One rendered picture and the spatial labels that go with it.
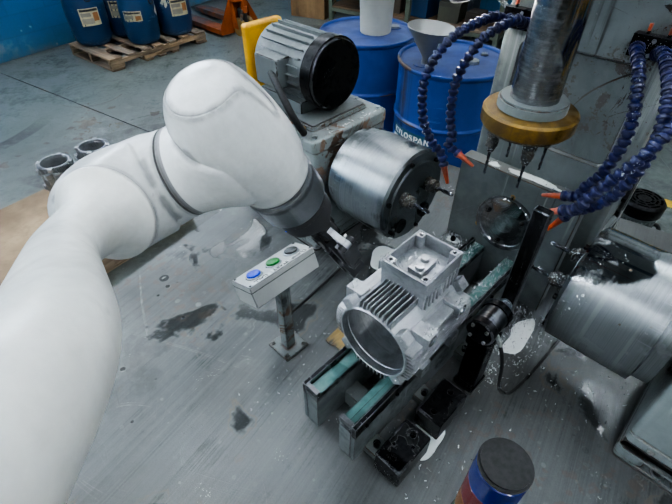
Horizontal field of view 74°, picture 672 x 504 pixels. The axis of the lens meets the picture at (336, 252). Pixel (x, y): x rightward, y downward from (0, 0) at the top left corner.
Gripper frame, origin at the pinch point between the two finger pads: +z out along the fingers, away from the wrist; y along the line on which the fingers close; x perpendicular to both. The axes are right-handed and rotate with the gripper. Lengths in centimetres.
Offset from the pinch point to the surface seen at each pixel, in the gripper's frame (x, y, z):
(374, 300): 2.2, -4.4, 9.2
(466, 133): -108, 65, 133
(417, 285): -4.5, -9.0, 9.7
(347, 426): 23.2, -11.2, 18.3
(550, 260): -33, -19, 45
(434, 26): -137, 101, 101
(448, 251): -14.4, -7.7, 15.7
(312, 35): -42, 50, 6
